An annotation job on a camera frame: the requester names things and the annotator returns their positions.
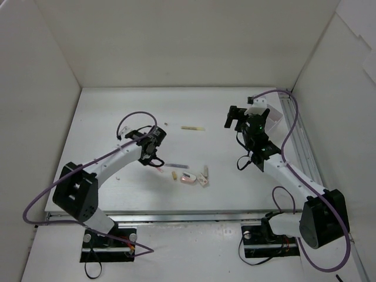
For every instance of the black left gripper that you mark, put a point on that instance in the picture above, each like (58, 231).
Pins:
(150, 155)

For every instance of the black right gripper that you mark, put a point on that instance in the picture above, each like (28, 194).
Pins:
(238, 118)

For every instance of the purple highlighter pen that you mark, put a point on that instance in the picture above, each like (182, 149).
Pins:
(180, 166)

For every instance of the yellow highlighter pen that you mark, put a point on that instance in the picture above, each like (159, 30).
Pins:
(192, 128)

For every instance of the white staples box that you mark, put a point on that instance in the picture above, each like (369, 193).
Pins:
(202, 180)

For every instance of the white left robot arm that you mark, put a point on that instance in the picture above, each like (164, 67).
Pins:
(78, 190)

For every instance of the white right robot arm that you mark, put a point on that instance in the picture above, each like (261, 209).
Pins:
(321, 219)

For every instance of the yellow eraser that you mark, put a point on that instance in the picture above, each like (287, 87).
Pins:
(174, 175)

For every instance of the white divided container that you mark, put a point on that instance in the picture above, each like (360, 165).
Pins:
(273, 120)

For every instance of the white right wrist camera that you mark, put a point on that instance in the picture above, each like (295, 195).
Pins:
(257, 105)

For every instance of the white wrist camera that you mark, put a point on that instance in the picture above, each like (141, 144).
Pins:
(257, 105)
(123, 132)

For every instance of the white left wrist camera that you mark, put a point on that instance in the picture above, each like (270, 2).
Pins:
(123, 132)

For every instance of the aluminium front rail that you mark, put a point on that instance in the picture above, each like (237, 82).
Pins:
(188, 216)

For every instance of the aluminium rail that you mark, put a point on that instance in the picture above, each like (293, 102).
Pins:
(353, 270)
(188, 216)

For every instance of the aluminium right side rail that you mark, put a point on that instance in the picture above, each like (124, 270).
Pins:
(353, 270)

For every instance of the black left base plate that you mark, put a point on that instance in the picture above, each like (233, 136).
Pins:
(97, 248)

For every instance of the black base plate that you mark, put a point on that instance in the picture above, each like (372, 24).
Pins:
(255, 245)
(97, 248)

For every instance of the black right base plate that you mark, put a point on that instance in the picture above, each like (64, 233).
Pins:
(255, 245)

